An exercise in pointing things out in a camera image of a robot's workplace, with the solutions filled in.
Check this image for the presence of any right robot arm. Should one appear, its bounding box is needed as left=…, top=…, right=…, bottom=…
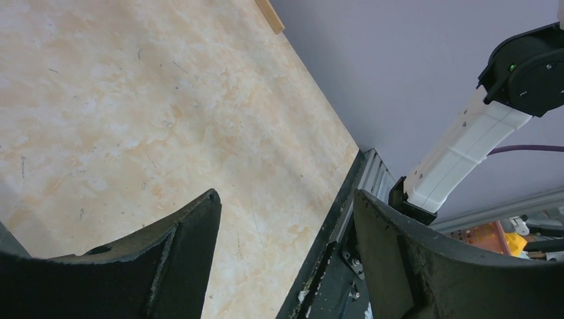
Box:
left=388, top=22, right=563, bottom=225

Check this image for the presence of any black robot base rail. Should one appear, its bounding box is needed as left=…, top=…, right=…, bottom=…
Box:
left=276, top=149, right=396, bottom=318

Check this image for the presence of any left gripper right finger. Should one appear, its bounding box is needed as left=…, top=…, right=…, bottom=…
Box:
left=353, top=190, right=563, bottom=318

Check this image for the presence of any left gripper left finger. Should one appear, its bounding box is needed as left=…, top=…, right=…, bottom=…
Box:
left=48, top=188, right=223, bottom=319

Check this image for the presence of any wooden clothes rack frame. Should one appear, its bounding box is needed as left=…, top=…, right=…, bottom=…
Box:
left=255, top=0, right=285, bottom=35

